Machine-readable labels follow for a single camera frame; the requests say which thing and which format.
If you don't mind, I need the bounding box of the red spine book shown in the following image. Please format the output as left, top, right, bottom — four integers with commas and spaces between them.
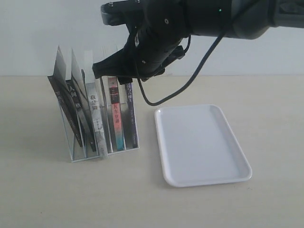
102, 75, 125, 152

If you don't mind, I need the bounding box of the white rectangular tray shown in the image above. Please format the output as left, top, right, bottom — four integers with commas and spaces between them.
154, 104, 252, 188

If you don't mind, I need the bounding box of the white wire book rack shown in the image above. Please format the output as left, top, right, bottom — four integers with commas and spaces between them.
58, 76, 139, 162

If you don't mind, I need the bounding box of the dark brown book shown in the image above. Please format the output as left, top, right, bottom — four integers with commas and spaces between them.
47, 46, 83, 147

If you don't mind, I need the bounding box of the black book white title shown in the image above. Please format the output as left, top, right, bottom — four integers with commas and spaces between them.
65, 49, 97, 152

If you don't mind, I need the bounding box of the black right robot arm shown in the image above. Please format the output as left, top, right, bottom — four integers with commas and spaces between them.
92, 0, 304, 84

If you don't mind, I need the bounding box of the black cable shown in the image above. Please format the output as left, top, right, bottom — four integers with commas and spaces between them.
133, 0, 262, 106

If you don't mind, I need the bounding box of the blue spine book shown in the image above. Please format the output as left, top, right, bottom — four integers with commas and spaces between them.
125, 83, 138, 148

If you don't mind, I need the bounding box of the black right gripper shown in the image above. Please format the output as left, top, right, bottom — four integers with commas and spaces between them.
92, 23, 185, 85

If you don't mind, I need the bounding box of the grey cat title book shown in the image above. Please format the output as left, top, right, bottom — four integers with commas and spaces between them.
84, 50, 109, 160

